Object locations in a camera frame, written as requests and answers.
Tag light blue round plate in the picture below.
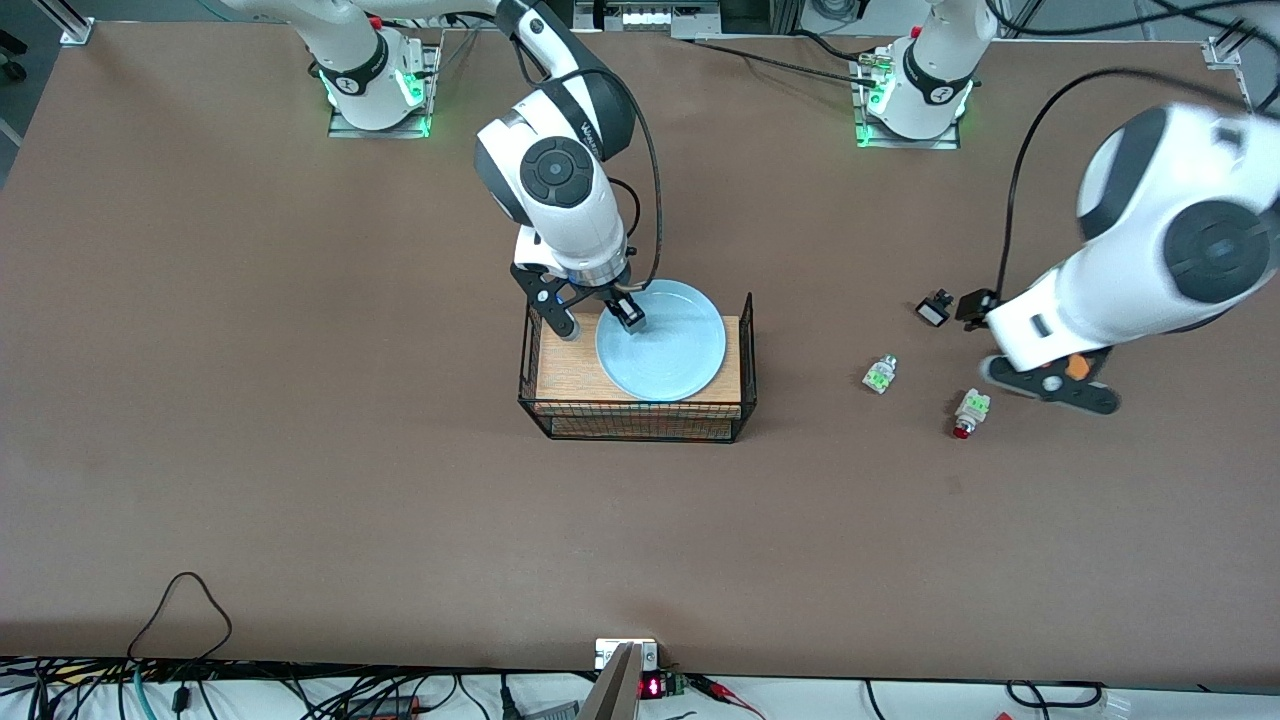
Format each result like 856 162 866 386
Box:
595 279 728 403

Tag red push button switch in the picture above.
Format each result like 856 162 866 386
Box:
950 389 992 441

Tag light wooden block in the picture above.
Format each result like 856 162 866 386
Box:
535 312 743 419

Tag grey metal beam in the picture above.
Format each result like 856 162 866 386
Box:
578 642 643 720

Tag red black test leads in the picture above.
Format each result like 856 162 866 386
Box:
690 675 766 720

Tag black power adapter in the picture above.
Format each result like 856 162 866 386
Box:
345 695 421 720

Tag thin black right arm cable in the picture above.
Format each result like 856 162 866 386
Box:
605 178 643 251

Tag black wire mesh basket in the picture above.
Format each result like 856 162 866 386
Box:
517 288 758 444

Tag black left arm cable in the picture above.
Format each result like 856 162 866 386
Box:
995 66 1261 296

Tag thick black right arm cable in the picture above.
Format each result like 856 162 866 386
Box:
515 25 666 296

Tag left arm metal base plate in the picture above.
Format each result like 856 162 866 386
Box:
855 50 963 151

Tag aluminium frame with light strip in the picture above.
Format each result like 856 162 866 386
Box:
575 0 721 33

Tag black cable to arm base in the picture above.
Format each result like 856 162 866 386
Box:
685 30 886 89

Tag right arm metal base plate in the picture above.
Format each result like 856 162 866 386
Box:
328 42 441 139

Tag silver metal bracket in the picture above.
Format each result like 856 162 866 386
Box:
594 638 659 672

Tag black coiled cable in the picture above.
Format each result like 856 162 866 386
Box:
1005 680 1106 711

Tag black looped thin cable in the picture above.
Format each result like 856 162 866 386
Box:
127 571 234 663

